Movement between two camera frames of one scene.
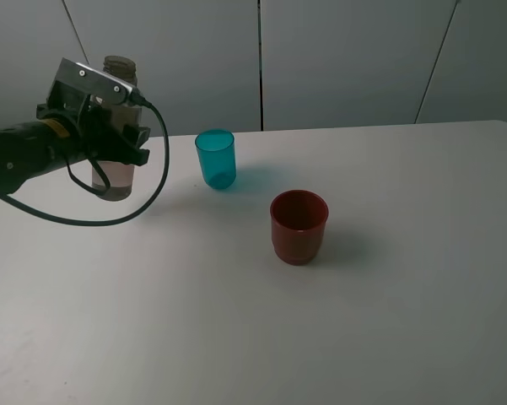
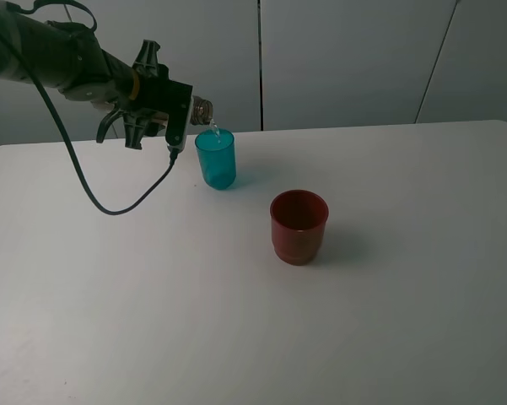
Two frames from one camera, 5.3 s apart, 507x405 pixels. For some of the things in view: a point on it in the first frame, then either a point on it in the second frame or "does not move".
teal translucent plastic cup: (217, 153) does not move
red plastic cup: (299, 219) does not move
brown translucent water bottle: (121, 177) → (202, 112)
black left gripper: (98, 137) → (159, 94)
